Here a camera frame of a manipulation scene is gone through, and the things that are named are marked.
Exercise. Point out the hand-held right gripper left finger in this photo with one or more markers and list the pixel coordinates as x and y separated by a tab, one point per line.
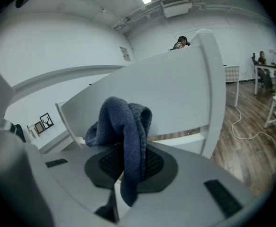
76	185

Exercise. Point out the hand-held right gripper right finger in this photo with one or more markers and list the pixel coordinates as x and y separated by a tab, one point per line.
187	197

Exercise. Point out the dark blue wiping cloth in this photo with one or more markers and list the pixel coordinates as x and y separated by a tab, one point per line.
128	126

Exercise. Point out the black office chair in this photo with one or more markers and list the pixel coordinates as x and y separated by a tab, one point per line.
19	131
253	60

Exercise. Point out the grey rectangular table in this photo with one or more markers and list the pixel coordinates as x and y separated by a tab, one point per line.
57	143

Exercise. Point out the black framed deer picture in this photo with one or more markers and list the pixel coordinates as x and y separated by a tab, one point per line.
47	120

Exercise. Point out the white checkered cabinet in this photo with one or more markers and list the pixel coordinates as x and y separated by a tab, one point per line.
231	74

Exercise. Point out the dark top desk white legs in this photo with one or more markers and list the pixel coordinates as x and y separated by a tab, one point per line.
265	66

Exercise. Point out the white ceiling pipes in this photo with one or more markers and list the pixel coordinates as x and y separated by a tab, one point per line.
138	16

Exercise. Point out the white ceiling air conditioner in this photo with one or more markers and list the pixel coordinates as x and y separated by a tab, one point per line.
175	6

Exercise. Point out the brown picture frame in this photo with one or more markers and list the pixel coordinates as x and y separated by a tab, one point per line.
39	128

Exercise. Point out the paper wall notice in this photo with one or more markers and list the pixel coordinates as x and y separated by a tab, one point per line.
125	54

